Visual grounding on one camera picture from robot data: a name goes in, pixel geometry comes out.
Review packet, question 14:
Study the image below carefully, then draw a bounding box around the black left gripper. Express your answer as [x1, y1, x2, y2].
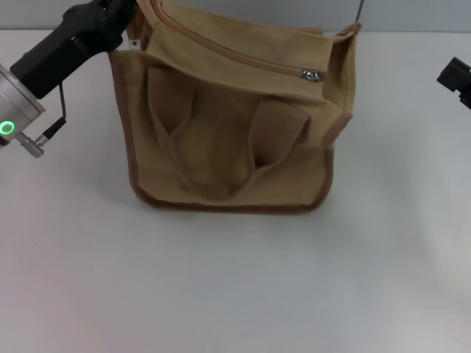
[10, 0, 139, 99]

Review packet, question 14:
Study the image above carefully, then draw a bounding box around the silver metal zipper pull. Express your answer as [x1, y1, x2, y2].
[300, 68, 325, 84]

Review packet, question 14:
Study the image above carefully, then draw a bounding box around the khaki canvas food bag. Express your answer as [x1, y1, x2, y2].
[110, 0, 364, 215]

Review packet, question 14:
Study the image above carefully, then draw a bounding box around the left gripper cable with plugs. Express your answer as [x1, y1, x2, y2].
[18, 84, 68, 158]

